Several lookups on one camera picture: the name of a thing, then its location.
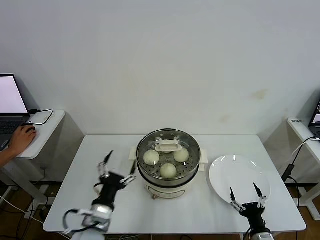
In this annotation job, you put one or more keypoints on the white round plate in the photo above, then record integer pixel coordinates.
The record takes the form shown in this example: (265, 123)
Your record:
(240, 175)

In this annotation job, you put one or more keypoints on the perforated steel steamer basket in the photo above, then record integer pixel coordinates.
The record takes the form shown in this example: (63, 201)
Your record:
(170, 183)

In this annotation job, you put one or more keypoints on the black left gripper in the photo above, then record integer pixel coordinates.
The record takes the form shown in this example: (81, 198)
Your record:
(110, 186)

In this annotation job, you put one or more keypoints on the person's right forearm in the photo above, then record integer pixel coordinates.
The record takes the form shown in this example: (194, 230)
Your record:
(6, 162)

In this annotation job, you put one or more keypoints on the white side table with laptop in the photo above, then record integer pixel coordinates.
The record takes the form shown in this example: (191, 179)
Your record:
(47, 135)

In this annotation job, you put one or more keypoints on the white side table with label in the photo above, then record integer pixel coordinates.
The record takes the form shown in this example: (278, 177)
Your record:
(303, 130)

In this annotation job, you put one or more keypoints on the person's right hand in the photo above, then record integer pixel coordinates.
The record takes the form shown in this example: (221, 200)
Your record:
(21, 142)

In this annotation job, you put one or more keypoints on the black computer mouse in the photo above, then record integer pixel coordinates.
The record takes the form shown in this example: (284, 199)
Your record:
(32, 129)

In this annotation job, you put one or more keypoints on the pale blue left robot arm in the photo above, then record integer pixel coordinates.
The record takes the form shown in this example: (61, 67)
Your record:
(92, 235)

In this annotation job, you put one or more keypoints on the white steamed baozi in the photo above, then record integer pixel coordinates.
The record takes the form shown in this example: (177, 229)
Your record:
(167, 152)
(181, 155)
(151, 157)
(168, 171)

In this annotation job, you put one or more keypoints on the grey laptop with pink screen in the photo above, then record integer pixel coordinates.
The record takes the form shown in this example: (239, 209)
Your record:
(10, 92)

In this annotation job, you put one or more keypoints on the dark laptop with dark screen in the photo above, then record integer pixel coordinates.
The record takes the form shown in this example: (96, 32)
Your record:
(315, 125)

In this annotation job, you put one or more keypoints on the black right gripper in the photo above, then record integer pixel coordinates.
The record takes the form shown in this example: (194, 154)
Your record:
(253, 211)

